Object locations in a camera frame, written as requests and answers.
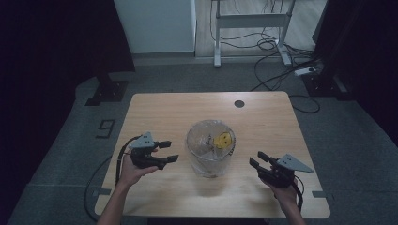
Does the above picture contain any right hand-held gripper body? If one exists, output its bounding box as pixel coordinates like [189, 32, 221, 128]
[258, 152, 314, 189]

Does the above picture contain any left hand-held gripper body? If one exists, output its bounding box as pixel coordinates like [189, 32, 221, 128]
[128, 130, 169, 171]

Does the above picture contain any clear bag with yellow print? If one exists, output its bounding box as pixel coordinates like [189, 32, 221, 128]
[187, 120, 236, 176]

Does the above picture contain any clear plastic jar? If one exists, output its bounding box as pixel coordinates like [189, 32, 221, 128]
[185, 119, 237, 179]

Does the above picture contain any person's left hand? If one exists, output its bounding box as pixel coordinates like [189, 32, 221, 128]
[118, 147, 160, 189]

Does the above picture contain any person's right hand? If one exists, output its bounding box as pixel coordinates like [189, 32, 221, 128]
[265, 164, 299, 217]

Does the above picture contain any black stand base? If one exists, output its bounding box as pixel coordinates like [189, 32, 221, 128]
[301, 72, 355, 102]
[84, 72, 130, 107]

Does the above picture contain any white power strip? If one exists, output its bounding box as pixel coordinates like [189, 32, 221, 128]
[293, 66, 317, 78]

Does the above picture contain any white cabinet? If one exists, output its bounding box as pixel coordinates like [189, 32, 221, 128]
[113, 0, 198, 54]

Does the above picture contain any dark curtain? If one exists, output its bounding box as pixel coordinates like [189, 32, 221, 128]
[0, 0, 136, 219]
[312, 0, 398, 148]

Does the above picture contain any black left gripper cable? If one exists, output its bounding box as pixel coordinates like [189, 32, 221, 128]
[83, 134, 143, 223]

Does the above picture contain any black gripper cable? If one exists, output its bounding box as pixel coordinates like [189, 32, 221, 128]
[83, 134, 143, 223]
[291, 173, 305, 213]

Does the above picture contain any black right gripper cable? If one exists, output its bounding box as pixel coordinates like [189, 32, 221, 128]
[291, 173, 305, 213]

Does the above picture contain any black looped floor cable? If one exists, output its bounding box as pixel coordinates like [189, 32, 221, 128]
[288, 94, 321, 114]

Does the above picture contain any tangle of black floor cables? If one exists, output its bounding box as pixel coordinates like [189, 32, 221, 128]
[208, 0, 322, 92]

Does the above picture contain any white desk frame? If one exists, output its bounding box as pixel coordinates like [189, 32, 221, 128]
[211, 0, 297, 68]

